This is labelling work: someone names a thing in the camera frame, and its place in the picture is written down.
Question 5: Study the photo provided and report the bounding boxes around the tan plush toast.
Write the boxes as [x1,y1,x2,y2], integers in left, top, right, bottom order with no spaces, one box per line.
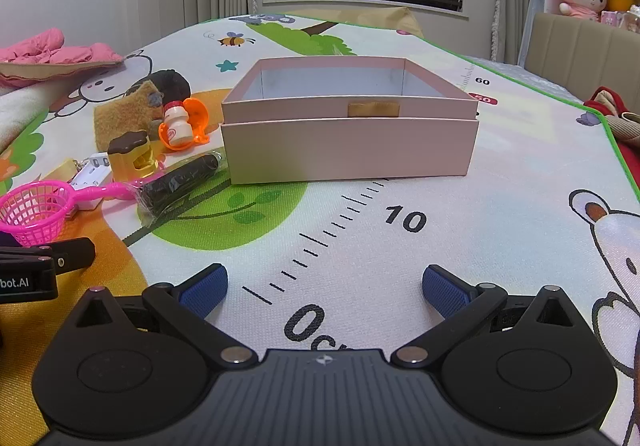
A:
[94,80,167,153]

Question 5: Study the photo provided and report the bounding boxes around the yellow cheese keychain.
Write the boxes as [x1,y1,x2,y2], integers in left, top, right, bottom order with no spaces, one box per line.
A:
[49,158,84,183]

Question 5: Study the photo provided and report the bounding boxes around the small pink toy boxes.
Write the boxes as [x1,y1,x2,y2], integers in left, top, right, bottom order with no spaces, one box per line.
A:
[599,5,640,33]

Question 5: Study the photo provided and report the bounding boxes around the brown-capped yellow bottle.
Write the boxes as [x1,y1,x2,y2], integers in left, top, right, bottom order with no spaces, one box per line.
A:
[107,130,159,182]

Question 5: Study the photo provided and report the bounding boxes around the white blanket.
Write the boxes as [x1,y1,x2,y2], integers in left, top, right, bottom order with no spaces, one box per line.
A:
[0,85,52,139]

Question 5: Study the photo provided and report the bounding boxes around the beige quilt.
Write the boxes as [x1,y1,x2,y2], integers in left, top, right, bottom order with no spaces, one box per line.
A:
[0,59,127,88]

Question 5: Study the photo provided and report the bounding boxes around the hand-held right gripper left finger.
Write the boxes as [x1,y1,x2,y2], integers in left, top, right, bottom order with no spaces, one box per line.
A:
[65,263,253,367]

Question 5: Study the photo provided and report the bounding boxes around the beige ribbed cloth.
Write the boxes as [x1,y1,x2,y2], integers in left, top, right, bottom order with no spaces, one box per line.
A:
[606,112,640,148]

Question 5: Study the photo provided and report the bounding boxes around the beige padded headboard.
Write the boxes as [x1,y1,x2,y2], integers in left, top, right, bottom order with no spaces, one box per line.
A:
[522,12,640,98]

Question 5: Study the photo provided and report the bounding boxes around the pink cardboard box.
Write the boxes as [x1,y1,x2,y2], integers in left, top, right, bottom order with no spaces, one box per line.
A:
[219,57,481,185]

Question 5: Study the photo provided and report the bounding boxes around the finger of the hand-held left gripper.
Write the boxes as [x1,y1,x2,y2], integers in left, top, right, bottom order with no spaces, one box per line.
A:
[37,237,96,273]

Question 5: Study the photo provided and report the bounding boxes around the cartoon animal play mat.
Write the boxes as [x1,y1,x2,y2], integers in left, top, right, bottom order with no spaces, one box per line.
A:
[0,13,640,446]

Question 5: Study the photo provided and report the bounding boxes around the pink toy net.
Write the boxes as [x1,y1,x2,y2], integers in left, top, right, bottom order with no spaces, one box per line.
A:
[0,179,147,247]

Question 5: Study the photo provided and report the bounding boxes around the red cloth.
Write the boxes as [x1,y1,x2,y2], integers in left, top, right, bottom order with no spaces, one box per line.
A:
[582,86,640,128]

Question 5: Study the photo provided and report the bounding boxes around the white charger plug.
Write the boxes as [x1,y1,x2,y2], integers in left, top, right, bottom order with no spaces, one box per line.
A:
[69,151,112,190]

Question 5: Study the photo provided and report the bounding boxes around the black wrapped cylinder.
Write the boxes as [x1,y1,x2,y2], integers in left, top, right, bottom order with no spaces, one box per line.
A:
[136,151,224,227]

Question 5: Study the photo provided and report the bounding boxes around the orange plastic capsule shell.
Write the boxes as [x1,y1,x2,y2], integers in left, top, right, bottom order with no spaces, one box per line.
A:
[158,97,210,150]

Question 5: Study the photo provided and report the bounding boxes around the black plush toy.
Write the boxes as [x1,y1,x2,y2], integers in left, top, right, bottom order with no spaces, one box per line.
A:
[149,70,192,100]

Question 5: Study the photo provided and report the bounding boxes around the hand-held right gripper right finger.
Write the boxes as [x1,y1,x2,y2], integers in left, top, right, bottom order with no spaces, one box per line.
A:
[391,265,586,367]

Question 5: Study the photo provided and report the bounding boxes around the small cream toy bottle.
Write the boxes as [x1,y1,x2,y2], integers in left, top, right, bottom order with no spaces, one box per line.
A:
[162,101,190,147]

